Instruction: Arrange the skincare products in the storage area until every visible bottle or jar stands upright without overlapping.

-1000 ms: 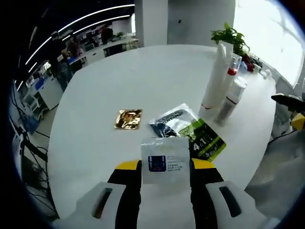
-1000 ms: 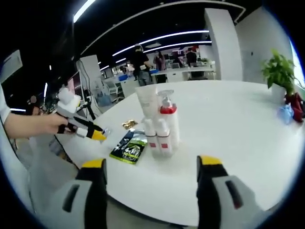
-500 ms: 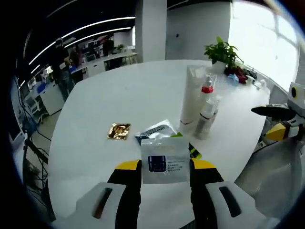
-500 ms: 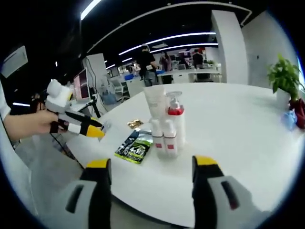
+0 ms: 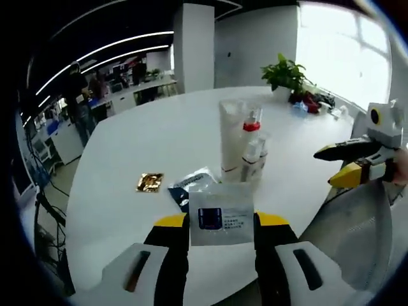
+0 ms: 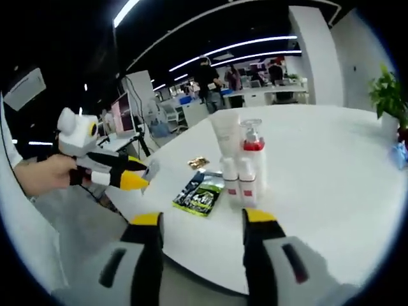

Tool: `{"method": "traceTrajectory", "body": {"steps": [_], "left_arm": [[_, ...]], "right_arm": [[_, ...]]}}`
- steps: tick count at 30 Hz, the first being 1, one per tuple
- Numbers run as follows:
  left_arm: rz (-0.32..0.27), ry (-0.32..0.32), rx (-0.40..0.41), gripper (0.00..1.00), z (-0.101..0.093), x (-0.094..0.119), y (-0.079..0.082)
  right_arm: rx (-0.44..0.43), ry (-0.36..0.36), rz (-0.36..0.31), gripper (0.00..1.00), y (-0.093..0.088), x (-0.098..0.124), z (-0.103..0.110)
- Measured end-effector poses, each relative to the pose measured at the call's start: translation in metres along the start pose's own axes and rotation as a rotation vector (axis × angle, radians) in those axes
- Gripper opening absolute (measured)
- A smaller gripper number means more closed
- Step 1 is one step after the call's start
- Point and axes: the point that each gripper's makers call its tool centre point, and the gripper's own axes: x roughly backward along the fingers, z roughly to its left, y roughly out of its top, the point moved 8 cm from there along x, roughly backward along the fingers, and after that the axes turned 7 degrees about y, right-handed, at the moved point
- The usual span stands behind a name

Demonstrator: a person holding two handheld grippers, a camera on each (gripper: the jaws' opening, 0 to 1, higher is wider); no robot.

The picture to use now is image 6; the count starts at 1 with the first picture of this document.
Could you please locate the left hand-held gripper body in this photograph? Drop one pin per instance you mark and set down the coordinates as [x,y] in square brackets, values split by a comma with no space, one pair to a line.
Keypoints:
[75,137]

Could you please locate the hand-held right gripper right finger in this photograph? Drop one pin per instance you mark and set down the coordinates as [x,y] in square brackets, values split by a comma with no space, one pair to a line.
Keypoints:
[271,274]

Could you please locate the blue water jug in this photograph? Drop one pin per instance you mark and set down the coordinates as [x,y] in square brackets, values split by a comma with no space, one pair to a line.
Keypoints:
[159,130]

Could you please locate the white office chair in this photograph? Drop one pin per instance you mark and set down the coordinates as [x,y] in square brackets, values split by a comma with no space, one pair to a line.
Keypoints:
[173,116]

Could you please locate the long ceiling light strip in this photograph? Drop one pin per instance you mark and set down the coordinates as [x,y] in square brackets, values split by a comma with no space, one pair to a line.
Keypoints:
[261,55]
[242,46]

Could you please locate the white pump skincare bottle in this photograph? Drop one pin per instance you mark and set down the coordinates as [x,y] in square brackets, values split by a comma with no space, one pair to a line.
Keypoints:
[259,169]

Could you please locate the computer monitor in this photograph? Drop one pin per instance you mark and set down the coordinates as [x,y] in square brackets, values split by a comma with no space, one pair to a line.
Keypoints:
[122,114]

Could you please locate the gold foil packet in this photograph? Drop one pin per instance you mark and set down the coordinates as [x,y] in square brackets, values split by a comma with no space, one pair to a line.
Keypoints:
[198,162]

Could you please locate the white office desk row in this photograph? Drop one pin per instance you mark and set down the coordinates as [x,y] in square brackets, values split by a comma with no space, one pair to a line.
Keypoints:
[255,97]

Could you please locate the person's left hand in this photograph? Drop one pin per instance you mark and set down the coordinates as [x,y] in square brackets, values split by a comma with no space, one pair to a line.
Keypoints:
[48,173]

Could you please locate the white skincare tube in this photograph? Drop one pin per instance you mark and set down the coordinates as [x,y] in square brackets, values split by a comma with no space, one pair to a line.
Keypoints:
[224,130]

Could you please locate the bright ceiling light panel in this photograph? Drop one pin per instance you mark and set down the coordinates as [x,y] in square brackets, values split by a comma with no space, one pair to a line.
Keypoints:
[126,12]

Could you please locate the black tripod stand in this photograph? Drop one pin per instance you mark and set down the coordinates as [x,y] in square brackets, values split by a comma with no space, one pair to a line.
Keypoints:
[143,146]

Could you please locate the potted green plant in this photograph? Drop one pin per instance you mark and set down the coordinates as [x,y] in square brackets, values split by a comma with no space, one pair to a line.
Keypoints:
[387,92]

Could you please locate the grey ceiling panel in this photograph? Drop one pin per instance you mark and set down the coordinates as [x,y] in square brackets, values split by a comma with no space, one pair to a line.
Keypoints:
[25,89]

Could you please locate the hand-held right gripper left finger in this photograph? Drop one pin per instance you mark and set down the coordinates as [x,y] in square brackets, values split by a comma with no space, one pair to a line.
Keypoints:
[134,274]

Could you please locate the small white skincare bottle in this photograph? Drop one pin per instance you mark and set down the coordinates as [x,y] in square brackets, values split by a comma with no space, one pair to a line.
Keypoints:
[230,185]
[247,188]

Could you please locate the red and blue cloths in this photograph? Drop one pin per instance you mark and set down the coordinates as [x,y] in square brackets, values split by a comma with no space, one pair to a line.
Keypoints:
[400,156]

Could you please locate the green black foil packet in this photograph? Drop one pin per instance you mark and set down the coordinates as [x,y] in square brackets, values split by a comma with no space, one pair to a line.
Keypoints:
[197,197]

